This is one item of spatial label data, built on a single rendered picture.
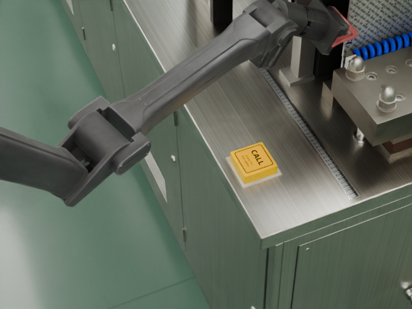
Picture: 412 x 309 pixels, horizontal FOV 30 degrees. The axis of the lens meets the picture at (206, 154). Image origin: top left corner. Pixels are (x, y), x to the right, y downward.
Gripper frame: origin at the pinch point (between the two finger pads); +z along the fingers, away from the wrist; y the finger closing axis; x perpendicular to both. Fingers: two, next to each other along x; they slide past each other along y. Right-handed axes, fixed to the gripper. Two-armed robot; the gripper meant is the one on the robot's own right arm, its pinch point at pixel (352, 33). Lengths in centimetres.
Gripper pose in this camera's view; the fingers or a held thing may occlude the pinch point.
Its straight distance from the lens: 153.3
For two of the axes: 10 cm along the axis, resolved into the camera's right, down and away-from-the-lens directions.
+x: 4.4, -7.3, -5.2
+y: 3.9, 6.8, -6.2
